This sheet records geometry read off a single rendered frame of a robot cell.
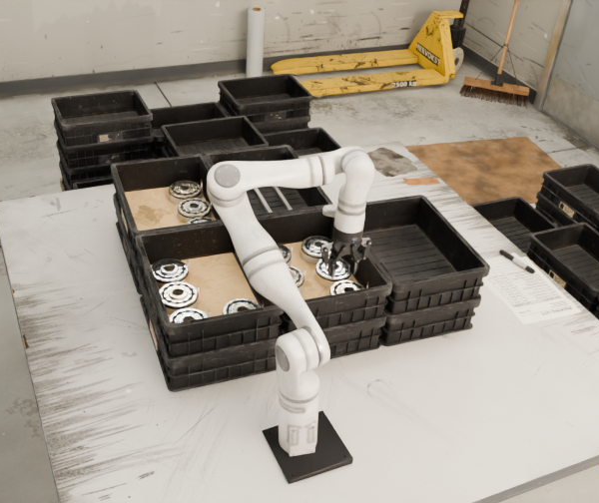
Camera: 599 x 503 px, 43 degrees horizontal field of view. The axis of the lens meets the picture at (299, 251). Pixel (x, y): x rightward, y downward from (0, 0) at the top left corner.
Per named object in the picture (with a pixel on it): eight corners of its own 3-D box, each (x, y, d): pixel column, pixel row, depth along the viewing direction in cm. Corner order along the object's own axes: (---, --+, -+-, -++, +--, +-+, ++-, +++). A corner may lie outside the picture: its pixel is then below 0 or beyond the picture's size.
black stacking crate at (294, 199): (330, 239, 232) (334, 207, 225) (238, 252, 222) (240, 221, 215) (287, 175, 261) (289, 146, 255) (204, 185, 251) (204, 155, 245)
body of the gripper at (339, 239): (339, 233, 184) (335, 263, 190) (370, 228, 187) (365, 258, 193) (327, 217, 190) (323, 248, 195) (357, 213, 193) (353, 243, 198)
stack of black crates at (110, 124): (140, 170, 386) (136, 88, 360) (157, 200, 365) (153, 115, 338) (60, 182, 371) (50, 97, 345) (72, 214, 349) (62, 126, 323)
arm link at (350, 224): (352, 207, 196) (355, 187, 193) (371, 231, 188) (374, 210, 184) (320, 212, 193) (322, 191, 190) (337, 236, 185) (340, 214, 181)
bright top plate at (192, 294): (201, 304, 195) (201, 302, 194) (162, 310, 192) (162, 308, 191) (193, 280, 202) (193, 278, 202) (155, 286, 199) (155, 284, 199)
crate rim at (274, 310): (286, 313, 187) (287, 306, 185) (167, 336, 177) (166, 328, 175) (239, 227, 216) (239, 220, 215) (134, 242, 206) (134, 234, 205)
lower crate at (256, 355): (281, 373, 199) (284, 339, 192) (169, 397, 189) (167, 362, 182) (237, 282, 228) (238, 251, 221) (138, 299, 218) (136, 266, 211)
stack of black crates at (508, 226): (562, 284, 334) (577, 243, 321) (507, 298, 323) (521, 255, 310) (507, 236, 363) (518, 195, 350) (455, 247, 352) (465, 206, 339)
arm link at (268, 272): (286, 245, 168) (249, 257, 164) (339, 353, 161) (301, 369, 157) (275, 261, 176) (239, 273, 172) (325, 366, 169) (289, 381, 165)
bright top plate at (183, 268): (193, 277, 204) (193, 275, 203) (157, 285, 199) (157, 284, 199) (180, 256, 211) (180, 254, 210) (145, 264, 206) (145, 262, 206)
